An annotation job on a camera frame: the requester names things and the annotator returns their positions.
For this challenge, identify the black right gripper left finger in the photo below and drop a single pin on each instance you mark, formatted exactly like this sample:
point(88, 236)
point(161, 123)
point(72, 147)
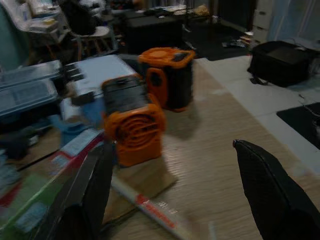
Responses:
point(95, 190)

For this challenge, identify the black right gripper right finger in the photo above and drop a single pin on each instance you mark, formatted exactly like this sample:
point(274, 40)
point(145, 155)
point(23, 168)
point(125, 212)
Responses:
point(270, 200)

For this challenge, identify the brown cardboard sheet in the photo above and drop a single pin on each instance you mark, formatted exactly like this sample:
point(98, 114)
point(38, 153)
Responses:
point(145, 180)

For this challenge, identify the green red carton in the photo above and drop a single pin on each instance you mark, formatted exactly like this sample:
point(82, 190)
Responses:
point(37, 195)

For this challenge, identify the white tube red print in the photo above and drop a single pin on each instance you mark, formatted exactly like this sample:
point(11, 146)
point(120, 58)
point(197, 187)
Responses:
point(155, 212)

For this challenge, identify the orange black blower fan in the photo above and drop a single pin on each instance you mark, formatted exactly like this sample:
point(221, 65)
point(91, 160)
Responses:
point(135, 125)

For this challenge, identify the black floor mat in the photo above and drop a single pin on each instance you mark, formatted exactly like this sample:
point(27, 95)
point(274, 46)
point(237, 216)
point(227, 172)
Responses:
point(302, 122)

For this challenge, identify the silver hard case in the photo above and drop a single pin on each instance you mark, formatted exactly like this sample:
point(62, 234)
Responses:
point(100, 67)

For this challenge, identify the orange black tall machine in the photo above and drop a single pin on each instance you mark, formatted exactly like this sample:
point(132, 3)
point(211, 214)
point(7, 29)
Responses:
point(172, 80)

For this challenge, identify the black fabric bag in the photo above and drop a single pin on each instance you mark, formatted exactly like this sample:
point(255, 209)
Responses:
point(280, 62)

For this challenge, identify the white shell chair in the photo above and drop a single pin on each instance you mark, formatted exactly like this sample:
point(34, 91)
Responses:
point(97, 33)

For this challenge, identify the dark floor rug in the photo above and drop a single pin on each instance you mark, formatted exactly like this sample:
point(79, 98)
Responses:
point(215, 42)

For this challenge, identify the black low cabinet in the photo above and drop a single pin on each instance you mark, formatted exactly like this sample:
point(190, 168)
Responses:
point(152, 32)

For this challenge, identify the teal fabric panel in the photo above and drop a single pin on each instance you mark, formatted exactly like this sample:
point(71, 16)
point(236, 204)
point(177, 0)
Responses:
point(10, 42)

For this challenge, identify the black backpack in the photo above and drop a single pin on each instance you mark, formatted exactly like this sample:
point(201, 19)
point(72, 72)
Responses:
point(78, 18)

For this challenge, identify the white drawer unit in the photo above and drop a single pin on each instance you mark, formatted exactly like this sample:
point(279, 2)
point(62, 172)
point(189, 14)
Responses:
point(261, 25)

